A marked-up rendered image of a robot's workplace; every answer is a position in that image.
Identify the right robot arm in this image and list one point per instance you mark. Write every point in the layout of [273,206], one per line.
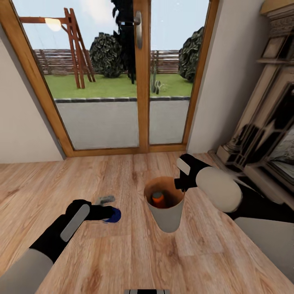
[269,225]

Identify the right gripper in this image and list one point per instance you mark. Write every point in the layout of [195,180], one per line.
[181,184]

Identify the trash can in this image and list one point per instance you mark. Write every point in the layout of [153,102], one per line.
[168,219]

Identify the wood fireplace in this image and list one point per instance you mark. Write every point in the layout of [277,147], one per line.
[260,152]

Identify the can of soda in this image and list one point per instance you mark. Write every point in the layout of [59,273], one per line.
[115,218]
[159,200]

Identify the door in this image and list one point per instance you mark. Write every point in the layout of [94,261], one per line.
[113,76]

